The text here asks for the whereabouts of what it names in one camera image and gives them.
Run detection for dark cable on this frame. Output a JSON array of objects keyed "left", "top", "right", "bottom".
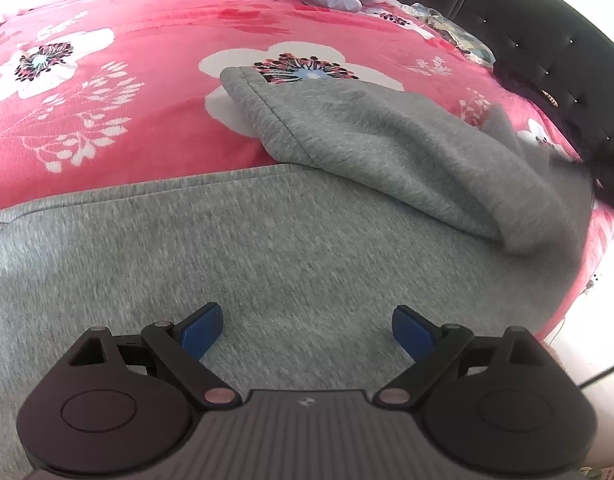
[{"left": 577, "top": 360, "right": 614, "bottom": 389}]

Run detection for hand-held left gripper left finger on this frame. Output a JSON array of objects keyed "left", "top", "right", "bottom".
[{"left": 67, "top": 302, "right": 236, "bottom": 407}]

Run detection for grey sweat pants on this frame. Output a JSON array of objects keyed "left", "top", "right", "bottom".
[{"left": 0, "top": 66, "right": 600, "bottom": 466}]

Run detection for light patterned pillow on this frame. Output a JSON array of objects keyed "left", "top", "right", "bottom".
[{"left": 402, "top": 2, "right": 498, "bottom": 66}]

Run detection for pink floral blanket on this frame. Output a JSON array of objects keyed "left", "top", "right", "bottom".
[{"left": 0, "top": 0, "right": 614, "bottom": 301}]

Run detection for black tufted headboard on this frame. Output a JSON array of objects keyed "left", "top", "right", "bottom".
[{"left": 402, "top": 0, "right": 614, "bottom": 161}]

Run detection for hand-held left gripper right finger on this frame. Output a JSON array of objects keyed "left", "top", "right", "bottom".
[{"left": 372, "top": 305, "right": 550, "bottom": 406}]

